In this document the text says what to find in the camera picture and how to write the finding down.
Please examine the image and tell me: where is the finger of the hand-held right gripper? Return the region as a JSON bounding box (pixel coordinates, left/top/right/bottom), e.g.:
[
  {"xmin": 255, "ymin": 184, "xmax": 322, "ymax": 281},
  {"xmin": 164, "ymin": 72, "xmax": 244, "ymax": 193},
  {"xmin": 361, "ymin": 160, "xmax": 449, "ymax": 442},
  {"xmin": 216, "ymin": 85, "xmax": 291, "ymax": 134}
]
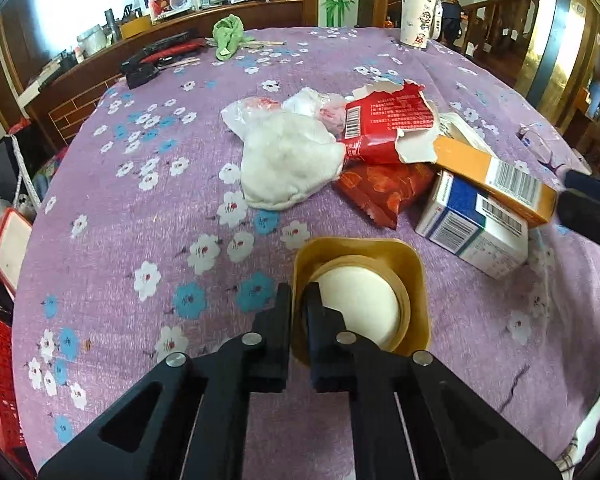
[
  {"xmin": 557, "ymin": 187, "xmax": 600, "ymax": 261},
  {"xmin": 565, "ymin": 170, "xmax": 600, "ymax": 196}
]

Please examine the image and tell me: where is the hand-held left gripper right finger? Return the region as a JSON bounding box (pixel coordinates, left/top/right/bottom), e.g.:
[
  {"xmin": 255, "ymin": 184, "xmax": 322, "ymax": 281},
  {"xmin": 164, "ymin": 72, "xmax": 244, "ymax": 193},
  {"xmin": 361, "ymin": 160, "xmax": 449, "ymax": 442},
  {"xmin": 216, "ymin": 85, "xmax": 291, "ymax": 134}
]
[{"xmin": 304, "ymin": 282, "xmax": 563, "ymax": 480}]

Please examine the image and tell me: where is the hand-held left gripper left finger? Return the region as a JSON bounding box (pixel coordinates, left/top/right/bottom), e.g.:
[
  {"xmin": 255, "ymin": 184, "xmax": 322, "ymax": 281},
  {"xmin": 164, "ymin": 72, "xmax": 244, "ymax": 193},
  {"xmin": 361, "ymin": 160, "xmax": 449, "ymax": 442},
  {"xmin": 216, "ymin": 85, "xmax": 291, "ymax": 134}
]
[{"xmin": 37, "ymin": 282, "xmax": 293, "ymax": 480}]

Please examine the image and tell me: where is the white round cake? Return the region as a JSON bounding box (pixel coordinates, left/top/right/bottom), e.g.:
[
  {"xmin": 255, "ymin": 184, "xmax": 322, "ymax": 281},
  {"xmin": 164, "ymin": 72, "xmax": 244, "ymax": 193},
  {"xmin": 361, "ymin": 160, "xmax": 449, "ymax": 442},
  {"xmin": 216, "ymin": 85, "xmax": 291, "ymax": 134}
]
[{"xmin": 307, "ymin": 265, "xmax": 402, "ymax": 353}]

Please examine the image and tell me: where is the gold plastic tray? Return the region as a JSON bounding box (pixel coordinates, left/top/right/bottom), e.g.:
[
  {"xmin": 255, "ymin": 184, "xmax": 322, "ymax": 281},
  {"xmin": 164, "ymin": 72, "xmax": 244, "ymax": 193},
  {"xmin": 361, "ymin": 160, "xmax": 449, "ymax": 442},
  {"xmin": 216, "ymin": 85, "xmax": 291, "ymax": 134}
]
[{"xmin": 291, "ymin": 237, "xmax": 432, "ymax": 363}]

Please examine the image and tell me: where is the red torn package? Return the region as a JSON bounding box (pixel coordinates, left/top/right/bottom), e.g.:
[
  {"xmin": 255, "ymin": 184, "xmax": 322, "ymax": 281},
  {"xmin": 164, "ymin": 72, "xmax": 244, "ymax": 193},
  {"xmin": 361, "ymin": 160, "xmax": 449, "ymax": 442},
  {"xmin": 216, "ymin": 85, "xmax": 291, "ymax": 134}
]
[{"xmin": 341, "ymin": 79, "xmax": 441, "ymax": 166}]

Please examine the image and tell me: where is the purple packet with blue spot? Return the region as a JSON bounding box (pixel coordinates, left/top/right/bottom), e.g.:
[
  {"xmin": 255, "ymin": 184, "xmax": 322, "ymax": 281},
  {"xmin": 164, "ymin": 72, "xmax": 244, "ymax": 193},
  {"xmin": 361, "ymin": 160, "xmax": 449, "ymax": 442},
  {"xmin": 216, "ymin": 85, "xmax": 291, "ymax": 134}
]
[{"xmin": 516, "ymin": 124, "xmax": 556, "ymax": 161}]

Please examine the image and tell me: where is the orange cardboard box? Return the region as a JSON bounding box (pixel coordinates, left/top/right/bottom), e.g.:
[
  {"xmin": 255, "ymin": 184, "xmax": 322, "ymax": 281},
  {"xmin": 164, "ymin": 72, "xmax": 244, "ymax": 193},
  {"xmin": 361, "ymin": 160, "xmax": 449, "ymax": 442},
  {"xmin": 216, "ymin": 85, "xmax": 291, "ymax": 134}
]
[{"xmin": 432, "ymin": 137, "xmax": 558, "ymax": 226}]

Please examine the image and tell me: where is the blue white cardboard box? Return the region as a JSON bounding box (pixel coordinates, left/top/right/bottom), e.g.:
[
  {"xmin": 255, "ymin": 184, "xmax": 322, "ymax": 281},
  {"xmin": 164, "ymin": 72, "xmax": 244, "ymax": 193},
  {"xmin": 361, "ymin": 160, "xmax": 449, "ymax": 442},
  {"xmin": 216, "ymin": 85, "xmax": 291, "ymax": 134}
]
[{"xmin": 415, "ymin": 170, "xmax": 530, "ymax": 281}]

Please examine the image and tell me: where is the white crumpled wrapper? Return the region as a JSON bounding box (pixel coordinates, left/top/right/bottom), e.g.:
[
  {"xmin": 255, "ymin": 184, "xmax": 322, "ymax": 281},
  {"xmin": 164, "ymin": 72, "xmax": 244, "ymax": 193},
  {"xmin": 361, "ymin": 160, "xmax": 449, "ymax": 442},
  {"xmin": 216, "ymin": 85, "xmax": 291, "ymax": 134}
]
[{"xmin": 437, "ymin": 110, "xmax": 496, "ymax": 156}]

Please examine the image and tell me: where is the red orange snack packet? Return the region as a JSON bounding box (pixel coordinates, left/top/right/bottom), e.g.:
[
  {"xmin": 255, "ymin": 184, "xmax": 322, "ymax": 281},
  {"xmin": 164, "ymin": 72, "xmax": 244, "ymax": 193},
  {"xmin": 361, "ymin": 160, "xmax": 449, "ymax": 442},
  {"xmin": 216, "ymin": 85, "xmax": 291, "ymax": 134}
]
[{"xmin": 332, "ymin": 162, "xmax": 437, "ymax": 231}]

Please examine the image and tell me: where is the purple floral tablecloth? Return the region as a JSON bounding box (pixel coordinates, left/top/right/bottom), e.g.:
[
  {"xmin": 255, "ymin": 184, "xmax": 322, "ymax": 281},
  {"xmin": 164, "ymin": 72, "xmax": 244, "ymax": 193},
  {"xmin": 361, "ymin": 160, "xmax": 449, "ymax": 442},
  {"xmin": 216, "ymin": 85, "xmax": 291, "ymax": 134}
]
[{"xmin": 10, "ymin": 25, "xmax": 600, "ymax": 480}]

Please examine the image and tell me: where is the white crumpled napkin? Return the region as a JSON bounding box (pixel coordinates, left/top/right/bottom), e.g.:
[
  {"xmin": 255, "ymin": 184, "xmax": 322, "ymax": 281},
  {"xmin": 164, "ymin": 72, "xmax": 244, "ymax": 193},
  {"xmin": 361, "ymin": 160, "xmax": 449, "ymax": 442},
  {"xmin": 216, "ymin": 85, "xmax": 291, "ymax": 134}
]
[{"xmin": 240, "ymin": 110, "xmax": 348, "ymax": 211}]

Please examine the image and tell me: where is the wooden stair railing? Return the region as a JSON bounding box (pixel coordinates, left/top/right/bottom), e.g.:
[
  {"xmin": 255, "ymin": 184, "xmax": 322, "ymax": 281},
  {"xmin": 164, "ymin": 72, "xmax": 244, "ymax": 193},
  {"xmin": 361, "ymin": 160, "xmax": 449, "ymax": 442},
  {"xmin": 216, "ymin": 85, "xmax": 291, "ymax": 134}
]
[{"xmin": 445, "ymin": 0, "xmax": 536, "ymax": 61}]

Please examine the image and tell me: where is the white plastic bag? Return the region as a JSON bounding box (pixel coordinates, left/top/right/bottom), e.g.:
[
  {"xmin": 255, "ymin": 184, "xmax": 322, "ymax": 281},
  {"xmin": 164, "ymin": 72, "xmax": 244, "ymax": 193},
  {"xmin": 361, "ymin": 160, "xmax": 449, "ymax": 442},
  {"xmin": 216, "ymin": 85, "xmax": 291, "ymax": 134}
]
[{"xmin": 221, "ymin": 87, "xmax": 353, "ymax": 143}]

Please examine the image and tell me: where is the white paper cup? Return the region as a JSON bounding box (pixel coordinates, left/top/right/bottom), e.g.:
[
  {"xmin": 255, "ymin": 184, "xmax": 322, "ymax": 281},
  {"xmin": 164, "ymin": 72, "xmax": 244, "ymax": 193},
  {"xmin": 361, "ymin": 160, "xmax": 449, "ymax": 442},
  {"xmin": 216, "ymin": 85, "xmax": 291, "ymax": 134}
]
[{"xmin": 399, "ymin": 0, "xmax": 441, "ymax": 50}]

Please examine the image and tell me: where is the white container with red lid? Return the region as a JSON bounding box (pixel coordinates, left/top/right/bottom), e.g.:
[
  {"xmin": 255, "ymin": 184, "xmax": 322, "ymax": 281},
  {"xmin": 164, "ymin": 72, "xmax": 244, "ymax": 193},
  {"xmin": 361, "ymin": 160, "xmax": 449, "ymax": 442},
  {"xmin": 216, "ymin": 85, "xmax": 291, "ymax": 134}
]
[{"xmin": 0, "ymin": 207, "xmax": 33, "ymax": 301}]

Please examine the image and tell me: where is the black pouch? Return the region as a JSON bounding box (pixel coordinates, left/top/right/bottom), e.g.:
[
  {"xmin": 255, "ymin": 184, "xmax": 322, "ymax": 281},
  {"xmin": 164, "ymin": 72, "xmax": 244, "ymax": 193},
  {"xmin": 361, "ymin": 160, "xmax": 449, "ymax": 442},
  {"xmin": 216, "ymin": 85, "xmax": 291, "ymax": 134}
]
[{"xmin": 121, "ymin": 59, "xmax": 162, "ymax": 90}]

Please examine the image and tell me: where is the green cloth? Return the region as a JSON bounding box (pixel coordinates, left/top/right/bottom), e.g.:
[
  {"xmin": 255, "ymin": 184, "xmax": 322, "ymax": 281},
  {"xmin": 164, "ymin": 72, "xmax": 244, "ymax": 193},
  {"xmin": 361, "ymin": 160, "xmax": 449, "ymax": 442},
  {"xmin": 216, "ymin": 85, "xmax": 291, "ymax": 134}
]
[{"xmin": 212, "ymin": 15, "xmax": 253, "ymax": 61}]

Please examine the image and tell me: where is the red plastic crate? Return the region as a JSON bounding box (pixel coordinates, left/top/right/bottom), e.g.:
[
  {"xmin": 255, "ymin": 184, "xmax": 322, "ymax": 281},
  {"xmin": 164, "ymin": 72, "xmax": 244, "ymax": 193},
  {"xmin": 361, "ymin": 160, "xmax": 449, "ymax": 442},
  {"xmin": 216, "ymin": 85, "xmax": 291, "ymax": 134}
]
[{"xmin": 0, "ymin": 300, "xmax": 36, "ymax": 476}]

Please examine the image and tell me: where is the wooden counter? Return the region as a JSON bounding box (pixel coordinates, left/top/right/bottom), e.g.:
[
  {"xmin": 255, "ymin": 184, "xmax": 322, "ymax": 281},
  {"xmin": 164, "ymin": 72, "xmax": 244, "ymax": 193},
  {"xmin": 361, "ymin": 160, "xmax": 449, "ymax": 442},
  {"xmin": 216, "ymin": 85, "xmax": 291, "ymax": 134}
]
[{"xmin": 0, "ymin": 0, "xmax": 306, "ymax": 146}]

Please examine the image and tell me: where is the black red long case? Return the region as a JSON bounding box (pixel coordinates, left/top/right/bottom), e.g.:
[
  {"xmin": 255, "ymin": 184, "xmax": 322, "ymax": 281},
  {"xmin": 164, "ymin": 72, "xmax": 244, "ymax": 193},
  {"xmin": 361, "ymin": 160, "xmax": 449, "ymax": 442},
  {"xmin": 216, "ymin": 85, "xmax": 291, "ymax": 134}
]
[{"xmin": 140, "ymin": 31, "xmax": 206, "ymax": 61}]

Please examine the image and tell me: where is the white rope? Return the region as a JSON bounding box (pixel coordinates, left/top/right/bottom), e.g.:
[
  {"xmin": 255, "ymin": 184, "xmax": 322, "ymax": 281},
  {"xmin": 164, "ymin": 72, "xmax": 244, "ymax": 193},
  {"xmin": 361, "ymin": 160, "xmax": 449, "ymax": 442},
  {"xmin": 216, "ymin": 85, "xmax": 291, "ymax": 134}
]
[{"xmin": 10, "ymin": 132, "xmax": 42, "ymax": 210}]

